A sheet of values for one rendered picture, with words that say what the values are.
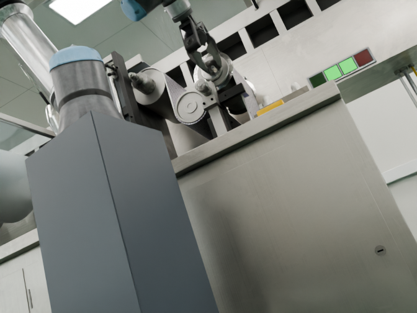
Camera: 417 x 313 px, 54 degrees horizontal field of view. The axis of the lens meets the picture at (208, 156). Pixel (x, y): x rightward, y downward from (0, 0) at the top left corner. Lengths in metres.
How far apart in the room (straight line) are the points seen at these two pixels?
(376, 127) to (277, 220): 3.11
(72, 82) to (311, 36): 1.10
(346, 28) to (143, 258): 1.30
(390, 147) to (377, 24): 2.33
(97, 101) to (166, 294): 0.40
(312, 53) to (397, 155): 2.35
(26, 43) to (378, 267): 0.98
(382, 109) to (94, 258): 3.57
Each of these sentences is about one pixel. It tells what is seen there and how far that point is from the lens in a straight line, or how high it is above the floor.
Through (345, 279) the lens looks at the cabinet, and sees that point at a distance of 0.93.
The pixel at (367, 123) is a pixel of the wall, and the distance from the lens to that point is 4.02.
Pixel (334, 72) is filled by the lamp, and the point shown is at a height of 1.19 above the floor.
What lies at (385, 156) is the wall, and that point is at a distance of 3.94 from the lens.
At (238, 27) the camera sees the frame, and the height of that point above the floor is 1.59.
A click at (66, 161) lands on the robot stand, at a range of 0.78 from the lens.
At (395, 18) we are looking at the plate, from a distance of 1.74.
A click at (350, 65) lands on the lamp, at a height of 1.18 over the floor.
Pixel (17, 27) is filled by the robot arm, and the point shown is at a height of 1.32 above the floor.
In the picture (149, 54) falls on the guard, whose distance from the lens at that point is 2.02.
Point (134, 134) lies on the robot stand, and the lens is 0.81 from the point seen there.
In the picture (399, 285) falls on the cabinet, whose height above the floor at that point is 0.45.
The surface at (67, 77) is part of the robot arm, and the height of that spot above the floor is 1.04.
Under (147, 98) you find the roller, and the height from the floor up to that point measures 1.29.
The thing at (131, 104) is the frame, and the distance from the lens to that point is 1.39.
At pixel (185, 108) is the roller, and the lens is 1.43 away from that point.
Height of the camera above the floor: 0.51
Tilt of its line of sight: 20 degrees up
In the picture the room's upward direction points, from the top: 20 degrees counter-clockwise
